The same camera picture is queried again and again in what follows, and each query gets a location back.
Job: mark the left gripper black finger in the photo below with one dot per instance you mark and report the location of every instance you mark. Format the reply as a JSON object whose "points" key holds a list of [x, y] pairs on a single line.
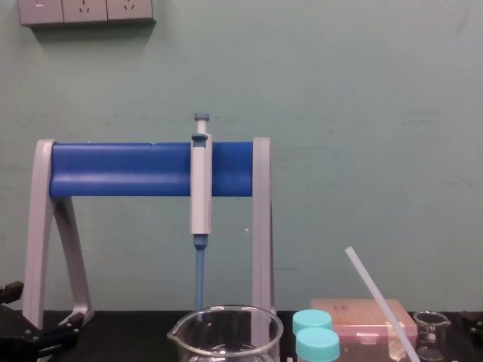
{"points": [[34, 341], [11, 291]]}

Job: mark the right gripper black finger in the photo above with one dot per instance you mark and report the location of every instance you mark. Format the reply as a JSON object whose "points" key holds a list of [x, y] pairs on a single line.
{"points": [[474, 322]]}

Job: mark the white stirring rod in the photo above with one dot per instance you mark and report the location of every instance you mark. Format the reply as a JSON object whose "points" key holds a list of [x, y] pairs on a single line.
{"points": [[368, 287]]}

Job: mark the small clear glass beaker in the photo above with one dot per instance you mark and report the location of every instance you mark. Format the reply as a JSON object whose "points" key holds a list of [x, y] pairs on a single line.
{"points": [[432, 332]]}

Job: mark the pink pipette tip box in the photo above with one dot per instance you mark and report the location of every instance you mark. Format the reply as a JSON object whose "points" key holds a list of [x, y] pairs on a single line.
{"points": [[354, 313]]}

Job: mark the grey and blue pipette stand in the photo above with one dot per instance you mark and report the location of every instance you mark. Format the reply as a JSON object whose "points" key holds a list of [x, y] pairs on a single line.
{"points": [[113, 169]]}

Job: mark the teal capped sample bottle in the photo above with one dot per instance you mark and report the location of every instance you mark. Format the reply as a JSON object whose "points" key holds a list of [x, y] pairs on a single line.
{"points": [[312, 318], [317, 345]]}

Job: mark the large clear glass beaker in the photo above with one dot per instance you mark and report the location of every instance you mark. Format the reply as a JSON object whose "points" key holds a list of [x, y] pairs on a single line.
{"points": [[230, 345]]}

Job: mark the grey wall socket strip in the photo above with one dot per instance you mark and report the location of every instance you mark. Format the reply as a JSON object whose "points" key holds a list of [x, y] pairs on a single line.
{"points": [[85, 9]]}

